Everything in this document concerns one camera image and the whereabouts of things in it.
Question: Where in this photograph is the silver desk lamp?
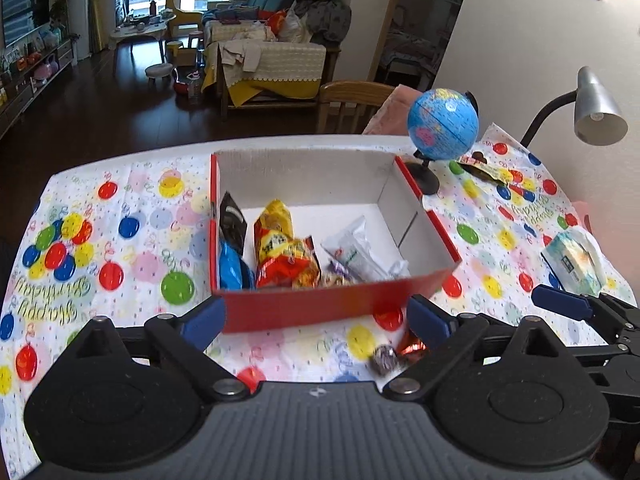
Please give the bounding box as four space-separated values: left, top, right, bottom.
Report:
521 66 628 148

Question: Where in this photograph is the white snack packet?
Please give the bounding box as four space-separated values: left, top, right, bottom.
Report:
321 216 410 283

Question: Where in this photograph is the black snack packet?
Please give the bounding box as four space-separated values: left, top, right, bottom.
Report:
219 192 247 256

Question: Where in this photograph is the sofa with cream cover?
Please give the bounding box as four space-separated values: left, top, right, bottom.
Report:
201 0 352 110

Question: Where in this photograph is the brown foil snack bag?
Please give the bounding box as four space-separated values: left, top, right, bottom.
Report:
396 330 428 365

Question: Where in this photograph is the blue desk globe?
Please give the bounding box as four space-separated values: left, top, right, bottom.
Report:
406 88 480 195

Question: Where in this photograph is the dark wrapper near globe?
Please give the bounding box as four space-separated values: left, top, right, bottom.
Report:
458 151 511 186

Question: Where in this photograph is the wooden chair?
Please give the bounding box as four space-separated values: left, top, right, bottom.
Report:
316 80 394 134

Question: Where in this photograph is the television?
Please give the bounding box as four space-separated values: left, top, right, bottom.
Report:
1 0 50 48

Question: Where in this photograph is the orange yellow snack bag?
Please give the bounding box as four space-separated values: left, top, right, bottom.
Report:
253 200 321 288

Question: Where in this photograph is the dark round wrapped candy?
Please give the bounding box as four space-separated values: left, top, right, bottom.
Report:
369 344 399 377

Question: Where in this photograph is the blue snack packet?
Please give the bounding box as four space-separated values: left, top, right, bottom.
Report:
218 240 255 290

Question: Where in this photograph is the purple candy packet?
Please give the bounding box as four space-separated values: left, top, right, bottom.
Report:
322 259 360 287

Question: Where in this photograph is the tissue pack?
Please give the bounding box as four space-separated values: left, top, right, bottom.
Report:
541 226 606 296

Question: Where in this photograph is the red cardboard box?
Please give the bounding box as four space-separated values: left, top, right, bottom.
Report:
209 148 461 334

